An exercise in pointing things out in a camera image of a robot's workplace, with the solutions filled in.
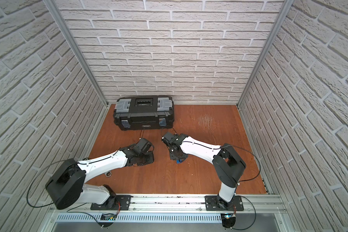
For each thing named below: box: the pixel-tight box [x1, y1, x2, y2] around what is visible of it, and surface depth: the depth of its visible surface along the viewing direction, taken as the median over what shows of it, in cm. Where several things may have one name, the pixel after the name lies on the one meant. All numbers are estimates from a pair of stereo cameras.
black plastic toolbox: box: [113, 96, 175, 131], surface depth 96 cm
